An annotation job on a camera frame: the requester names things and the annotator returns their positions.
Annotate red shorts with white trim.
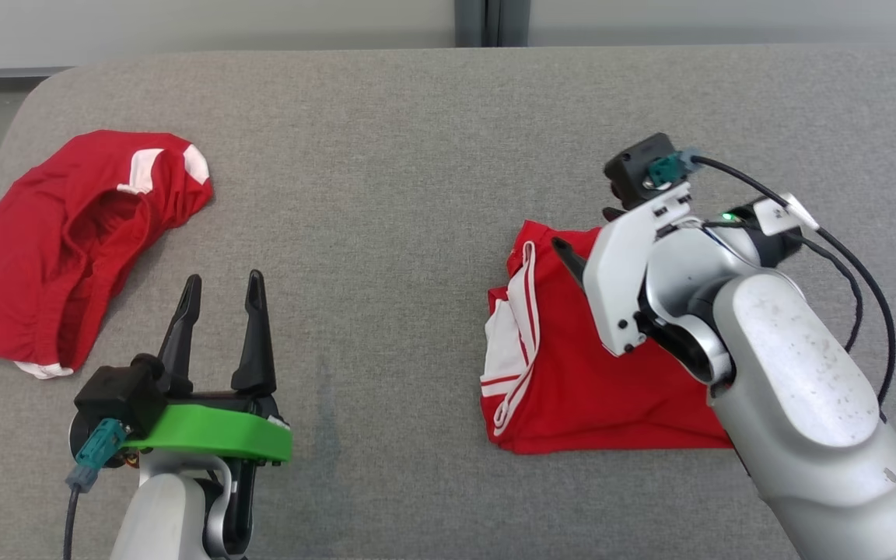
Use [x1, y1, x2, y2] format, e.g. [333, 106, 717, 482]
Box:
[0, 130, 214, 380]

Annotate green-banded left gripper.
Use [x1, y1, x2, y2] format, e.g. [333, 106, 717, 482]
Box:
[126, 270, 294, 467]

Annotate black right cable teal connector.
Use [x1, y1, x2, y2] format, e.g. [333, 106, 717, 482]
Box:
[648, 149, 896, 425]

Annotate black cable teal connector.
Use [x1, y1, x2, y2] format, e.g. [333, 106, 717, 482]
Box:
[63, 418, 127, 560]
[648, 149, 896, 425]

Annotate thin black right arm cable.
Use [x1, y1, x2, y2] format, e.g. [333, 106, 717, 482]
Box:
[701, 222, 863, 352]

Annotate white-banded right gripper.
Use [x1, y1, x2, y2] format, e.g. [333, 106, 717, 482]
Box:
[551, 184, 693, 358]

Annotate black left cable teal connector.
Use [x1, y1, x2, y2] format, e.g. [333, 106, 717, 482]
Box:
[63, 418, 127, 560]

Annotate white tape tag right cable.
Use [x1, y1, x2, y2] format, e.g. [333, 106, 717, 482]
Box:
[754, 193, 820, 236]

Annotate grey double-rail partition post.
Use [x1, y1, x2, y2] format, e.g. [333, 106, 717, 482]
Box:
[454, 0, 530, 47]

